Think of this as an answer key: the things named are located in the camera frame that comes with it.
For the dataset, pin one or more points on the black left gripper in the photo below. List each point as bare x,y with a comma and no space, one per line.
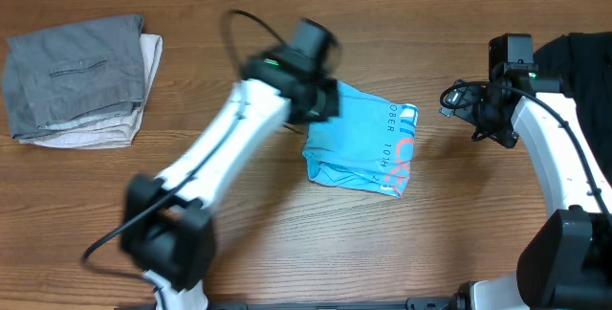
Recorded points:
329,104

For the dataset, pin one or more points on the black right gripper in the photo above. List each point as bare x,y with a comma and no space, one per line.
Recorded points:
505,133

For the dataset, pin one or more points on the light blue printed t-shirt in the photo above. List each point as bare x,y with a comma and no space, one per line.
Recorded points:
369,146

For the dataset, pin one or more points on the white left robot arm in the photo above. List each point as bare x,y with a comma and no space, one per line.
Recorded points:
167,226

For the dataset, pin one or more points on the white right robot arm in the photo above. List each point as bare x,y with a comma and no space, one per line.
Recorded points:
567,265

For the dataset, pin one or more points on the black garment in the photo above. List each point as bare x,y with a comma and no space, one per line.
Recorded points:
585,60

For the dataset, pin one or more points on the folded beige garment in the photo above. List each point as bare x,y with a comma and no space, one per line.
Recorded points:
116,132

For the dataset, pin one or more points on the folded grey trousers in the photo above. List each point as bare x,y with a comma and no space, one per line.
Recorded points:
64,76

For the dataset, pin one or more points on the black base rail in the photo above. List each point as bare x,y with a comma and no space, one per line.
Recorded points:
330,305

